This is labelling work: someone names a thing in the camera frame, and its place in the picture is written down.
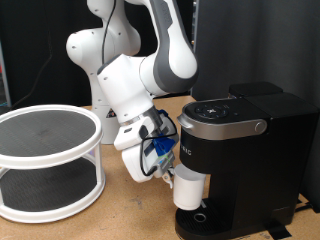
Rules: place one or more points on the black tape strip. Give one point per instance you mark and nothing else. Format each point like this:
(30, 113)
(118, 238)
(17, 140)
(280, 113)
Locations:
(278, 230)

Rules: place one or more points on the gray partition panel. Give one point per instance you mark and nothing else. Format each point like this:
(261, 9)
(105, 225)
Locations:
(253, 40)

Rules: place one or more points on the metal rack frame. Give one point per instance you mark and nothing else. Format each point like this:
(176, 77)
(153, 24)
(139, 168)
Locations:
(4, 76)

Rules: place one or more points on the white two-tier turntable shelf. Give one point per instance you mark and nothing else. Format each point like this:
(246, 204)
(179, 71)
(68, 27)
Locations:
(46, 133)

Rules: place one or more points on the black Keurig coffee machine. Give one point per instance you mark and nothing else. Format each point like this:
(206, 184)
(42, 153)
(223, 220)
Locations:
(263, 160)

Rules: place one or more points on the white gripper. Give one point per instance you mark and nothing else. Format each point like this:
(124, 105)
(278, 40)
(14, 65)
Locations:
(135, 163)

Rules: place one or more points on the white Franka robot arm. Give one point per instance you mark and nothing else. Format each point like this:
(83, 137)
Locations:
(133, 83)

